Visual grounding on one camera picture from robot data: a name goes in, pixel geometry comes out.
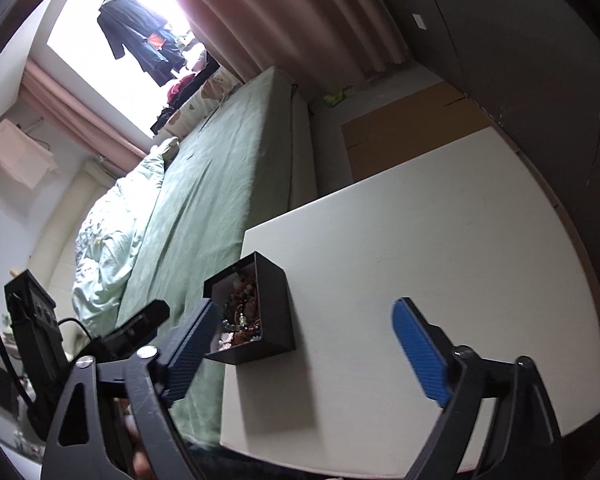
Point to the cream tall unit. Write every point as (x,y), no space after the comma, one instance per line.
(70,200)

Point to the wide pink curtain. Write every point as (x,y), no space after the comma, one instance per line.
(290,10)

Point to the hanging dark clothes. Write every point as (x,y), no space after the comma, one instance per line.
(130,25)

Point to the black jewelry box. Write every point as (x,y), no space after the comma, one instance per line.
(275,310)

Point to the red and dark clothes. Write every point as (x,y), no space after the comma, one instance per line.
(180,85)

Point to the yellow-green small item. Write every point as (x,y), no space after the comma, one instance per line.
(336,96)

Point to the white wall sticker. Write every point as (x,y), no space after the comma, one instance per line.
(419,20)

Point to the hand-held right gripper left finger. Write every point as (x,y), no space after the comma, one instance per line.
(192,355)

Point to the narrow pink curtain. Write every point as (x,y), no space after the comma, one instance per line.
(75,110)

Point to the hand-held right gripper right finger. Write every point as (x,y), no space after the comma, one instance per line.
(420,355)

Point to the brown cardboard floor sheets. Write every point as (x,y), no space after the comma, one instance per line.
(405,130)

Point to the patterned pillow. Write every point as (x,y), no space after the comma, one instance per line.
(200,102)

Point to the pale pink cloth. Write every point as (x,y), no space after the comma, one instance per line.
(15,150)

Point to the light green duvet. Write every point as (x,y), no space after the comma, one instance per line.
(110,240)

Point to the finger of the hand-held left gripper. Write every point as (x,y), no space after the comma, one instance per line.
(135,330)

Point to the white mattress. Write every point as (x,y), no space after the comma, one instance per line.
(300,150)

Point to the green bed sheet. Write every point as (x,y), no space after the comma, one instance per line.
(215,175)

